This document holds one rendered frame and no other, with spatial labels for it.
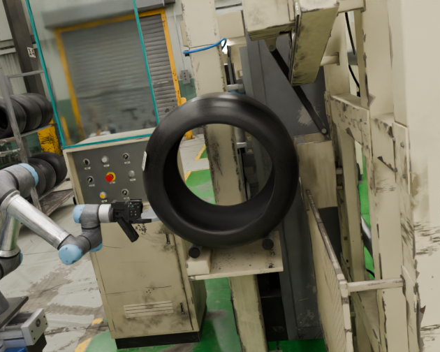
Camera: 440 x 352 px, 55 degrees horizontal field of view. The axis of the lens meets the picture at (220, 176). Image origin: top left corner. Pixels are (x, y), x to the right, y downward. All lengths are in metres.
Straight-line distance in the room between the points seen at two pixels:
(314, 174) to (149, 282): 1.21
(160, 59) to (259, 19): 9.79
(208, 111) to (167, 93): 9.52
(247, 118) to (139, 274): 1.38
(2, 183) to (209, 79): 0.91
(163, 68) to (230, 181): 9.15
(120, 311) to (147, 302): 0.18
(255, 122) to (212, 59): 0.48
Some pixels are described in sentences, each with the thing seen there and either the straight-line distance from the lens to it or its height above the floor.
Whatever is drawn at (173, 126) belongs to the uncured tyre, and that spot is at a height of 1.39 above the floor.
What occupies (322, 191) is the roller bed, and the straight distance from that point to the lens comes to 1.87.
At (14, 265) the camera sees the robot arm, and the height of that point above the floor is 0.87.
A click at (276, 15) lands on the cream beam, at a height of 1.67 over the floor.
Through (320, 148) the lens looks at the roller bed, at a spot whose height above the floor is 1.17.
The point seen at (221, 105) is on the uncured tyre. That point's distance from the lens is 1.47.
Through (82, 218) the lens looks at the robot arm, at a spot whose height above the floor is 1.08.
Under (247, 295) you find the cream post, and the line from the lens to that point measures 2.14.
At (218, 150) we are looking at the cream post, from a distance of 1.89.
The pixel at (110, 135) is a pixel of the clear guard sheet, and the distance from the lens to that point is 2.36.
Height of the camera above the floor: 1.56
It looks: 14 degrees down
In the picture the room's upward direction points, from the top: 10 degrees counter-clockwise
